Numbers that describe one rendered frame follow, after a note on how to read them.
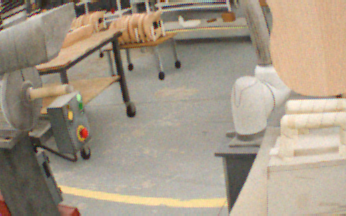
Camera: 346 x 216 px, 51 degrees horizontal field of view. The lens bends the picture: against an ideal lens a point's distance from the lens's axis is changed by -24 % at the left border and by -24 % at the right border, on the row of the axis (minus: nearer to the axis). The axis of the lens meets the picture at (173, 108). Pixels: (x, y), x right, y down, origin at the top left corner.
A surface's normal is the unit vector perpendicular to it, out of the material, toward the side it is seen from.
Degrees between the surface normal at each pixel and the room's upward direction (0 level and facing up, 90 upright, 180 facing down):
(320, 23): 91
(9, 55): 90
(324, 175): 90
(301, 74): 91
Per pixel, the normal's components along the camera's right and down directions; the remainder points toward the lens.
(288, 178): -0.36, 0.40
